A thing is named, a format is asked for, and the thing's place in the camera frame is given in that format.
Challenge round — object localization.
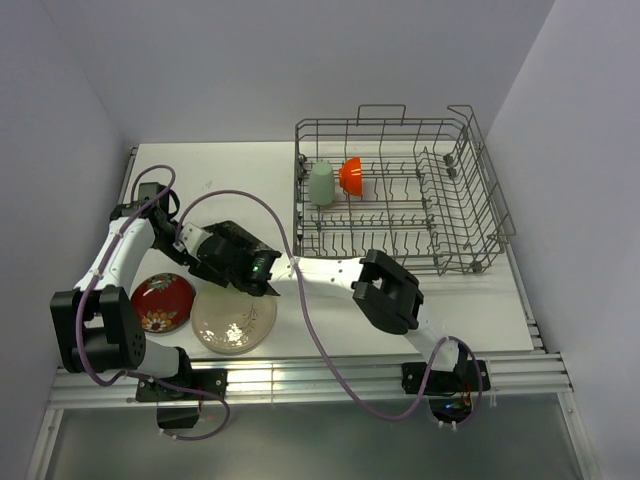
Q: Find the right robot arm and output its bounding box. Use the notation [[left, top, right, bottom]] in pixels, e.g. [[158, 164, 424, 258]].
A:
[[177, 221, 468, 390]]

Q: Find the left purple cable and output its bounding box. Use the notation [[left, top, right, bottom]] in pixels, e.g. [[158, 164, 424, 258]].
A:
[[74, 164, 231, 441]]

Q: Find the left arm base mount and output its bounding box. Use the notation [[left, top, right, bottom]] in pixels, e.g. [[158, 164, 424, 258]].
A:
[[135, 368, 230, 431]]

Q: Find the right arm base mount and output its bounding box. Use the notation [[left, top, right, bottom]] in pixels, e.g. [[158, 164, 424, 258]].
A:
[[423, 360, 491, 426]]

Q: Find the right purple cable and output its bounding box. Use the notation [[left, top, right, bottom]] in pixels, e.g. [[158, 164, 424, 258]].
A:
[[174, 189, 485, 426]]

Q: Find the cream green round plate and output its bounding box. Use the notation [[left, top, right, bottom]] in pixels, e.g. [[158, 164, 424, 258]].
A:
[[191, 287, 277, 356]]

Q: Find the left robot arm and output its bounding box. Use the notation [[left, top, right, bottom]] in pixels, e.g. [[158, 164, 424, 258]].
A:
[[50, 182, 195, 399]]

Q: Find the black square floral plate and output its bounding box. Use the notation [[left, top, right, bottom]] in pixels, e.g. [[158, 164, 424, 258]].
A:
[[197, 220, 282, 297]]

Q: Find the orange bowl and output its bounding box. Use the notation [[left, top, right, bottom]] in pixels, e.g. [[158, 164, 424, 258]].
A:
[[339, 157, 363, 196]]

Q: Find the green cup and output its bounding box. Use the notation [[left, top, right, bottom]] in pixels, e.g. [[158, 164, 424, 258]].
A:
[[308, 161, 335, 206]]

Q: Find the red floral small plate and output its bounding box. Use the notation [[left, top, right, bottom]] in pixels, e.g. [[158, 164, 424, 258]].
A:
[[131, 273, 196, 335]]

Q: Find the grey wire dish rack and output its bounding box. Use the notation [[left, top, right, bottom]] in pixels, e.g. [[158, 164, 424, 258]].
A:
[[293, 104, 516, 276]]

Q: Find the purple cable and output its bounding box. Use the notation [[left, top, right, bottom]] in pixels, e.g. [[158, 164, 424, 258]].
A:
[[174, 189, 485, 426], [74, 164, 231, 441]]

